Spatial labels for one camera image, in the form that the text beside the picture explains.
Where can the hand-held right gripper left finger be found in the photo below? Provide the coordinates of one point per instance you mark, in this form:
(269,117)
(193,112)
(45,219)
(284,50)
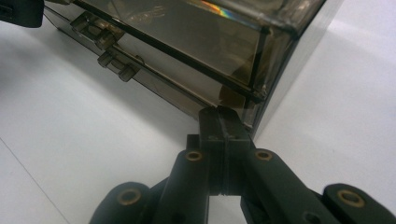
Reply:
(211,149)

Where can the smoky transparent plastic drawer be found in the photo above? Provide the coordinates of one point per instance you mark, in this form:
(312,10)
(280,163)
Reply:
(174,87)
(193,40)

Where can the smoky transparent jewellery drawer box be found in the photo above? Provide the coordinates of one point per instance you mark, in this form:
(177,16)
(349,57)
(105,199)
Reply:
(292,62)

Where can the white table mat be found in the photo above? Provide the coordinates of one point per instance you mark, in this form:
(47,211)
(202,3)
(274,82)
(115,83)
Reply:
(62,124)

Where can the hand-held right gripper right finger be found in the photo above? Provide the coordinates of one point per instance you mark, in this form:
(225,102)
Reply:
(267,186)

